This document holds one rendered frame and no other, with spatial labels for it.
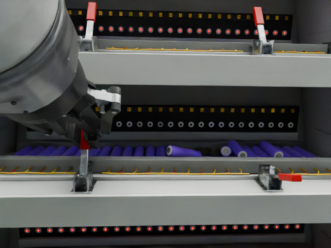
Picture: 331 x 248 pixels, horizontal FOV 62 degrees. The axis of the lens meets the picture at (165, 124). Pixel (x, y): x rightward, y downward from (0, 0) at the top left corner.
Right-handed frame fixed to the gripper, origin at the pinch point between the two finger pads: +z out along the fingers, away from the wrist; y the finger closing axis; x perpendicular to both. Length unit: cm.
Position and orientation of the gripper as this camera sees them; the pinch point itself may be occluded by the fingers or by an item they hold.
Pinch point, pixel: (85, 133)
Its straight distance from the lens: 41.1
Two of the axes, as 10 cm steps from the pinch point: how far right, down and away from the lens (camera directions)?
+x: -0.1, -9.6, 2.9
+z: -0.5, 2.9, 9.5
